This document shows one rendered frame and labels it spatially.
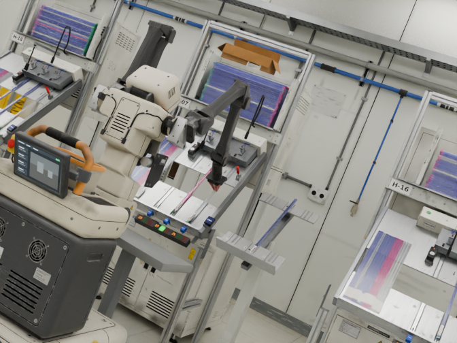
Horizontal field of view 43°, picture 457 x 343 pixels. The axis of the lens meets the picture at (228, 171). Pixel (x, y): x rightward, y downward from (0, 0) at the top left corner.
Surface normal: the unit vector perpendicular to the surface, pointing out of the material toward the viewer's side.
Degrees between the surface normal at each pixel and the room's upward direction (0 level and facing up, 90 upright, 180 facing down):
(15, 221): 90
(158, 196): 48
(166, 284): 90
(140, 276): 90
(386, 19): 90
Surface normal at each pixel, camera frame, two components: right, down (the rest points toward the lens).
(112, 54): 0.86, 0.36
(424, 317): 0.03, -0.73
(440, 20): -0.35, -0.11
